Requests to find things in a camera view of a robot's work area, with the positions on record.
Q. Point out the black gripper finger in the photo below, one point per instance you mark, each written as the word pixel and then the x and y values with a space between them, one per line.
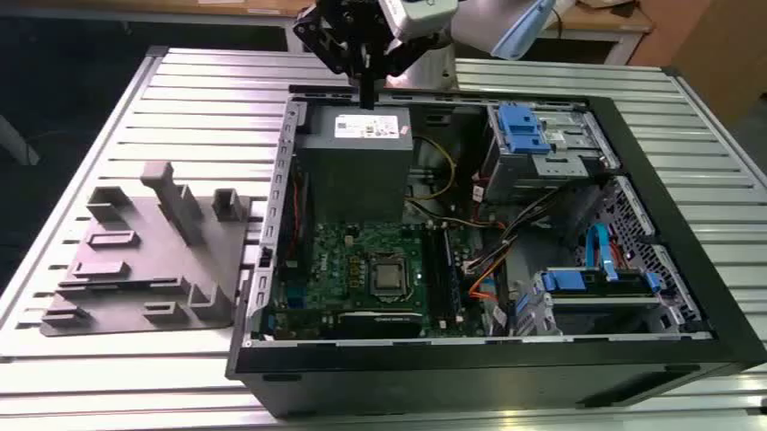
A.
pixel 318 40
pixel 408 56

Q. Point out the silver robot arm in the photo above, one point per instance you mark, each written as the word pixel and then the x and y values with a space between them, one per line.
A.
pixel 474 22

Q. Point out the black RAM slot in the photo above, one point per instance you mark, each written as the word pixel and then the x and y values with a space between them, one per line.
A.
pixel 429 269
pixel 444 269

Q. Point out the blue drive caddy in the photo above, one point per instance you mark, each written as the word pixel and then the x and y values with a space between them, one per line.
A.
pixel 518 130

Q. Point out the grey power supply unit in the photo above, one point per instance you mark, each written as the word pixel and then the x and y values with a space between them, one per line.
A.
pixel 354 179

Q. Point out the wooden desk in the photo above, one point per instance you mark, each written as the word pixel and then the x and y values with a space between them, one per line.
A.
pixel 605 20

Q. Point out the metal drive cage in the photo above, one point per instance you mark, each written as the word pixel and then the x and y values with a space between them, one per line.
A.
pixel 540 175

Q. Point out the green motherboard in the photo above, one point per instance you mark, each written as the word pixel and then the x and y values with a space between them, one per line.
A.
pixel 336 251

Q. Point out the silver CPU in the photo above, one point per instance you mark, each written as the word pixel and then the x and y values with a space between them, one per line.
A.
pixel 390 276

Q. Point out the brown cabinet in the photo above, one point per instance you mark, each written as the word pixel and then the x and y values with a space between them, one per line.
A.
pixel 720 45

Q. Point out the grey parts rack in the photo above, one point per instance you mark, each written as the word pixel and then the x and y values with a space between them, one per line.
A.
pixel 157 251

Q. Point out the pale chair leg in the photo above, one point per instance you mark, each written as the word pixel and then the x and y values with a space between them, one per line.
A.
pixel 18 139

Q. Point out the hard disk in blue carrier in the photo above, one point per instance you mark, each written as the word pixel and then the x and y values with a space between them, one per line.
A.
pixel 570 280

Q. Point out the black graphics card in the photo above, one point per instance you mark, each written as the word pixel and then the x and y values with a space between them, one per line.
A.
pixel 378 324

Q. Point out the metal disk bay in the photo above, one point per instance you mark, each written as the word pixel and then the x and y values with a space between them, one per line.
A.
pixel 600 306

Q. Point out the black PC case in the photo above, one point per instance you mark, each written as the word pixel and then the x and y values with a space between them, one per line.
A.
pixel 420 381

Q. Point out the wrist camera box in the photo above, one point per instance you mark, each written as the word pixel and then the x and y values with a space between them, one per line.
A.
pixel 420 20

